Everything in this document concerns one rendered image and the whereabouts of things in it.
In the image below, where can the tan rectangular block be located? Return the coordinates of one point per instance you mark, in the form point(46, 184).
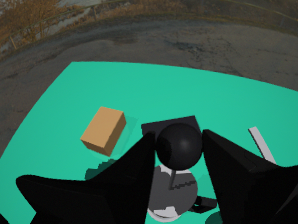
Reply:
point(103, 131)

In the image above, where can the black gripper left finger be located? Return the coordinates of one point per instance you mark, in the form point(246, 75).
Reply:
point(117, 195)

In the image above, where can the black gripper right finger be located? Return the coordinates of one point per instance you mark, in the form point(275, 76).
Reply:
point(249, 189)

